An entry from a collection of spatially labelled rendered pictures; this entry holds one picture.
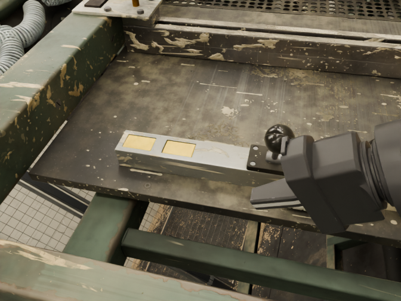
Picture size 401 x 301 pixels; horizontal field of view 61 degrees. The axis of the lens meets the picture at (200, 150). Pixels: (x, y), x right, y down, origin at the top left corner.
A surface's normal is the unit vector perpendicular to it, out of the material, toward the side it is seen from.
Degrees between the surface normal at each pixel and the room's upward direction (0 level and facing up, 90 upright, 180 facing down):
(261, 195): 18
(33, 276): 51
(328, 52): 90
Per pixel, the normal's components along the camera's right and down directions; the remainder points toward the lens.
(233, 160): -0.03, -0.69
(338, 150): -0.55, -0.66
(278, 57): -0.23, 0.70
